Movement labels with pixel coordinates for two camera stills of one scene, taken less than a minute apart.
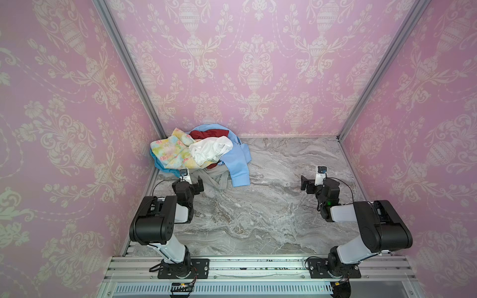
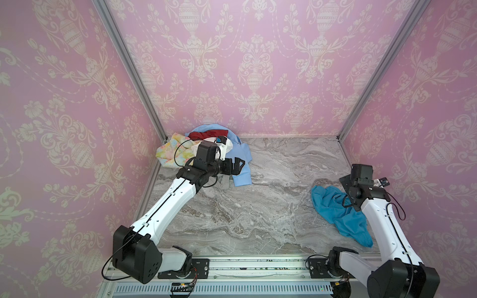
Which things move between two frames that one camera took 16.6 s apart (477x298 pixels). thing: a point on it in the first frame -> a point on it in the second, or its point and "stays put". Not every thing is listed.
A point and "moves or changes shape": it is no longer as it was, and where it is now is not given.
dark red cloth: [208, 133] stays put
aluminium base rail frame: [134, 276] stays put
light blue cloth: [237, 159] stays put
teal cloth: [159, 165] moves or changes shape
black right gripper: [311, 184] -> [348, 182]
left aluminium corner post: [104, 9] stays put
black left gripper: [194, 187] -> [230, 171]
